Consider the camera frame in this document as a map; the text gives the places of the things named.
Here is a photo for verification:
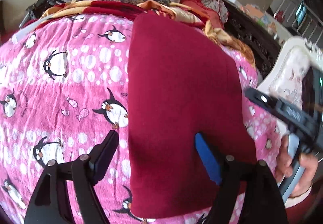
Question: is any white ornate chair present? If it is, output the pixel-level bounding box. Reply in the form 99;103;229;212
257;36;322;108

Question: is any black tripod stand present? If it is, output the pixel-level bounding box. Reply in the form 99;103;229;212
19;0;64;29

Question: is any pink penguin quilt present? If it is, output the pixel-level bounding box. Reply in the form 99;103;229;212
0;13;290;224

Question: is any right hand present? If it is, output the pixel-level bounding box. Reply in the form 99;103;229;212
274;134;319;199

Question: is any metal rack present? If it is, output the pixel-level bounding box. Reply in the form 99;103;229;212
273;0;322;48

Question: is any red yellow floral blanket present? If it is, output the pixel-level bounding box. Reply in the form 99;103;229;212
37;0;256;68

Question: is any dark carved headboard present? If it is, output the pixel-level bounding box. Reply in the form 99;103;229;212
224;1;281;78

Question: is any white rolled tube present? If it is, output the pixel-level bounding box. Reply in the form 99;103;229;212
12;17;49;44

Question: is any dark red fleece garment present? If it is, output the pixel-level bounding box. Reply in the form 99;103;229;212
128;14;256;219

